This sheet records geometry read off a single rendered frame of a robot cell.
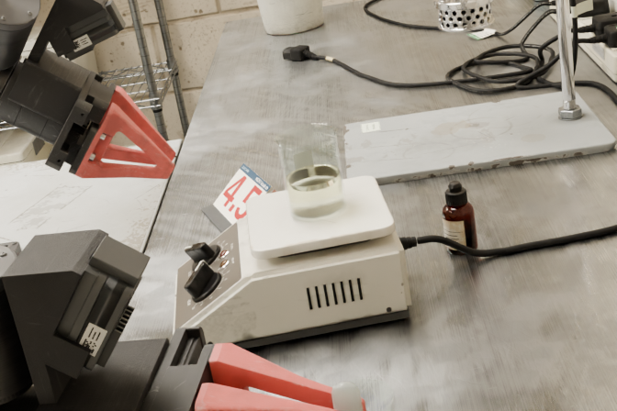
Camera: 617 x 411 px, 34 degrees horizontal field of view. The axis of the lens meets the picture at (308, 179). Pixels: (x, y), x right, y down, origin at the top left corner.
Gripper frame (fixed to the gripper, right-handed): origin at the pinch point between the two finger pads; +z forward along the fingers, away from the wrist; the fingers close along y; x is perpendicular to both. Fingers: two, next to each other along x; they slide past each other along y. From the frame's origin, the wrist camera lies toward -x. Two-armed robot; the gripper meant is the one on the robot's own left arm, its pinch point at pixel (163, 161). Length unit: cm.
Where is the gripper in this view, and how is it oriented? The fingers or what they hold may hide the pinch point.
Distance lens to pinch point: 90.7
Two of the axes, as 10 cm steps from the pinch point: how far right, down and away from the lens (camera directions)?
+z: 8.7, 4.3, 2.4
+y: -0.9, -3.4, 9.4
